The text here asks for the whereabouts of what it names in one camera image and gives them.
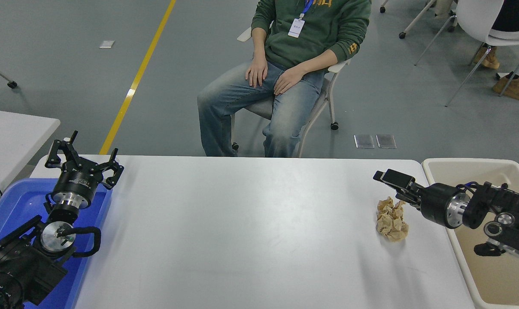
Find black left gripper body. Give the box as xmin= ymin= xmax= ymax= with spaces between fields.
xmin=52 ymin=166 xmax=103 ymax=202

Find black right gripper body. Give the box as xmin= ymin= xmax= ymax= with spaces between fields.
xmin=418 ymin=183 xmax=458 ymax=228

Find person's left hand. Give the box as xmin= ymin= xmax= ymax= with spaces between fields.
xmin=274 ymin=69 xmax=305 ymax=96

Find person's right hand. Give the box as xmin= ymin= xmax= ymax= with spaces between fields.
xmin=245 ymin=60 xmax=269 ymax=88

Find crumpled tan paper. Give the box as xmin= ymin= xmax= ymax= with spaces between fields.
xmin=376 ymin=197 xmax=410 ymax=242

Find blue plastic tray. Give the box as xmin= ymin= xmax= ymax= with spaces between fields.
xmin=0 ymin=178 xmax=114 ymax=309

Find white side table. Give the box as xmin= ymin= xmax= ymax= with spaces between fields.
xmin=0 ymin=108 xmax=61 ymax=204

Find grey wheeled chair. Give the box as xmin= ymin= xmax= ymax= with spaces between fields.
xmin=0 ymin=61 xmax=18 ymax=89

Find large pale plastic bin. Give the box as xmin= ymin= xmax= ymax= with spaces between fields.
xmin=422 ymin=158 xmax=519 ymax=309

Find white wheeled chair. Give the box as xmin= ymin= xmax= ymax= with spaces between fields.
xmin=230 ymin=27 xmax=351 ymax=158

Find person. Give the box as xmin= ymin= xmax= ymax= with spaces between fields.
xmin=197 ymin=0 xmax=372 ymax=158
xmin=474 ymin=0 xmax=519 ymax=102

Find white wheeled chair legs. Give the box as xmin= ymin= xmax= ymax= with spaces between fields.
xmin=379 ymin=0 xmax=459 ymax=40

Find white shell chair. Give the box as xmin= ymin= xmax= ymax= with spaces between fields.
xmin=415 ymin=0 xmax=519 ymax=107

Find white ID badge with lanyard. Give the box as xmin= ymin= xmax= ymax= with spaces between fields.
xmin=288 ymin=0 xmax=315 ymax=39

